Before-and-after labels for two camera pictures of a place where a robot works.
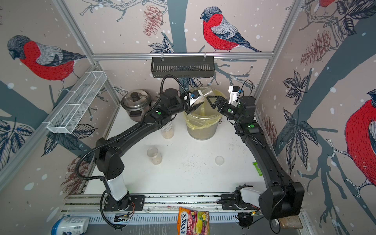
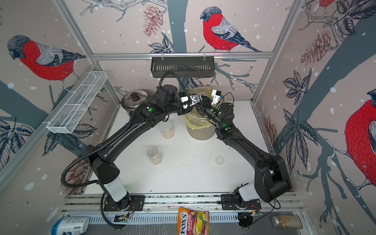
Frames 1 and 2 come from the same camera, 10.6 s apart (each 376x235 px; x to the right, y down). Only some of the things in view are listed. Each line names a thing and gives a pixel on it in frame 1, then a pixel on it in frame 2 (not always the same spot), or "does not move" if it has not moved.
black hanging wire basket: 182,67 does not move
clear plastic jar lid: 219,160 does not move
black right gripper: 220,103 → 205,106
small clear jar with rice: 156,158 does not move
